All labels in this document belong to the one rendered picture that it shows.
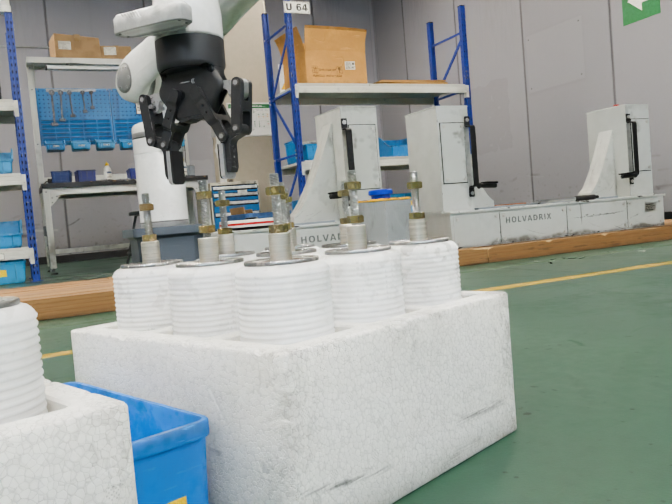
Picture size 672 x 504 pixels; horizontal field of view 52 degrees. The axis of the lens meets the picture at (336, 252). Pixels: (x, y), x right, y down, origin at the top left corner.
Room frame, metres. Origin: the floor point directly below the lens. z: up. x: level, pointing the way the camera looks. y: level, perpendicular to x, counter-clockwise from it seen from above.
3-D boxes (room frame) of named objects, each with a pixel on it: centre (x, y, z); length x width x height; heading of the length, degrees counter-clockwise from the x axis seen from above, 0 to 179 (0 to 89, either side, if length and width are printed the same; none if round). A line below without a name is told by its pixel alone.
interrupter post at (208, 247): (0.77, 0.14, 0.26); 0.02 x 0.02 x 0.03
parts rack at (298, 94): (6.53, -0.46, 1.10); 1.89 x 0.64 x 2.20; 115
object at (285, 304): (0.68, 0.06, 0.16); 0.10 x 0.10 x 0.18
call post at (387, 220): (1.12, -0.08, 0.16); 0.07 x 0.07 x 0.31; 47
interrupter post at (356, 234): (0.77, -0.02, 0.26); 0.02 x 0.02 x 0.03
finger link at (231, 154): (0.75, 0.10, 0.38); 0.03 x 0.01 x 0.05; 65
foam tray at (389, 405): (0.85, 0.06, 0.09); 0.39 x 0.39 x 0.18; 47
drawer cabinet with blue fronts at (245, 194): (6.61, 1.00, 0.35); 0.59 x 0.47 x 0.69; 25
